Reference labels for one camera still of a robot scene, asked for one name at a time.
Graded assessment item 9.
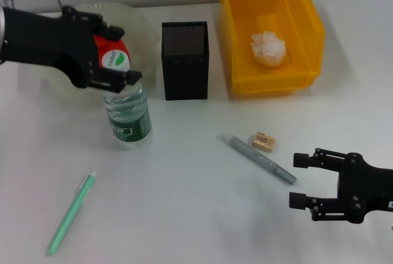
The beige eraser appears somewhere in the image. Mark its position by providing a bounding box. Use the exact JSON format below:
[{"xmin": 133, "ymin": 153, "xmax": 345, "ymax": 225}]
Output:
[{"xmin": 251, "ymin": 131, "xmax": 276, "ymax": 153}]

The yellow plastic bin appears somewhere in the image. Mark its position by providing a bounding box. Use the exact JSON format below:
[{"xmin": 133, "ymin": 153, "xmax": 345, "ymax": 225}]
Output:
[{"xmin": 216, "ymin": 0, "xmax": 326, "ymax": 95}]

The pale green glass fruit plate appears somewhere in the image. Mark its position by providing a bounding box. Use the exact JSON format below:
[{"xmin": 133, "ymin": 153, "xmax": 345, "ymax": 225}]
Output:
[{"xmin": 18, "ymin": 2, "xmax": 159, "ymax": 108}]

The grey marker pen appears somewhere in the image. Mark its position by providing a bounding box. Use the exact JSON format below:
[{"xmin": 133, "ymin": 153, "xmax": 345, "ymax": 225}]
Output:
[{"xmin": 216, "ymin": 133, "xmax": 298, "ymax": 186}]

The green pen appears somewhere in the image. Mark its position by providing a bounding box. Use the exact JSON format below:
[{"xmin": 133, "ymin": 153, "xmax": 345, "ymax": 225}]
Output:
[{"xmin": 45, "ymin": 170, "xmax": 98, "ymax": 255}]

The white paper ball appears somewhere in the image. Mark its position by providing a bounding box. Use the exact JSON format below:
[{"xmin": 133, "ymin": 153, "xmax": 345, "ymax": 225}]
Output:
[{"xmin": 251, "ymin": 31, "xmax": 287, "ymax": 68}]

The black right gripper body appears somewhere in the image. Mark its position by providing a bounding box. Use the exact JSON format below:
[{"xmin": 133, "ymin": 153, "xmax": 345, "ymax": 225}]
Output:
[{"xmin": 337, "ymin": 152, "xmax": 393, "ymax": 224}]

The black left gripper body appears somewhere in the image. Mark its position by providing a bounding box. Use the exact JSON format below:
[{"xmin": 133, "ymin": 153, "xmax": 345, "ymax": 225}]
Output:
[{"xmin": 0, "ymin": 6, "xmax": 102, "ymax": 90}]

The clear green-label water bottle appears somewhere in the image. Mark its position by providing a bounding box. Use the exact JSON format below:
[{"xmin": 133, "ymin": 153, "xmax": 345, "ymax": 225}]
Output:
[{"xmin": 99, "ymin": 48, "xmax": 153, "ymax": 150}]

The black mesh pen holder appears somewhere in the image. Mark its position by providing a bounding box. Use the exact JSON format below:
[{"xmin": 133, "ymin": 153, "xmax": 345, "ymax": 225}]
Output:
[{"xmin": 161, "ymin": 20, "xmax": 209, "ymax": 101}]

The orange fruit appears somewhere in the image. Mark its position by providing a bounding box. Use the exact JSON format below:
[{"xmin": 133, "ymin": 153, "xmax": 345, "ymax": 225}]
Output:
[{"xmin": 93, "ymin": 33, "xmax": 131, "ymax": 71}]

